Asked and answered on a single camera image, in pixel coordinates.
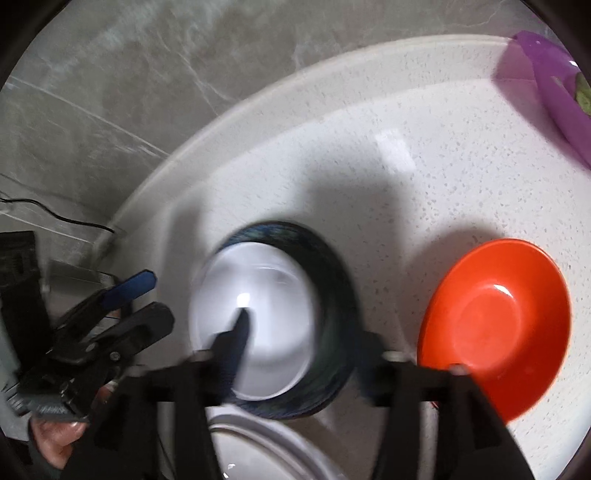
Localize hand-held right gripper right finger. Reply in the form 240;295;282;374
358;330;536;480

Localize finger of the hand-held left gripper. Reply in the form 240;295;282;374
54;270;158;343
53;301;175;370

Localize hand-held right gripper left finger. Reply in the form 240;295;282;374
65;307;253;480

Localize white deep bowl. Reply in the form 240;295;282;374
188;241;324;401

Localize blue patterned green bowl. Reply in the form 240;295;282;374
217;222;363;418

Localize orange bowl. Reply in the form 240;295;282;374
417;239;572;425

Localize person's left hand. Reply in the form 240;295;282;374
28;384;117;470

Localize white plate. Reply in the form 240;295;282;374
208;412;354;480

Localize purple plastic basin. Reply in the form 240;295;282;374
507;30;591;169

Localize green vegetable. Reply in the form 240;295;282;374
573;73;591;116

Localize black cable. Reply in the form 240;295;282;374
0;197;116;234

